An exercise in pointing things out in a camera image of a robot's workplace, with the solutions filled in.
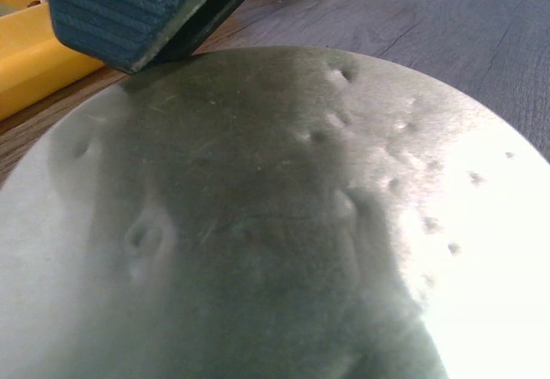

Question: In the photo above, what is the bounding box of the orange bin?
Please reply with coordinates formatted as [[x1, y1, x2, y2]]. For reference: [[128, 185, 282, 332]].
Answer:
[[1, 0, 103, 119]]

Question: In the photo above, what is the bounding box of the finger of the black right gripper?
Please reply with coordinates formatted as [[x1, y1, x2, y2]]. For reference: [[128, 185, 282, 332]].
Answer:
[[48, 0, 245, 74]]

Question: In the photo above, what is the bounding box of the gold round jar lid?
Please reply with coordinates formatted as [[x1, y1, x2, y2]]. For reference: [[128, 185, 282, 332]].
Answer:
[[1, 47, 549, 378]]

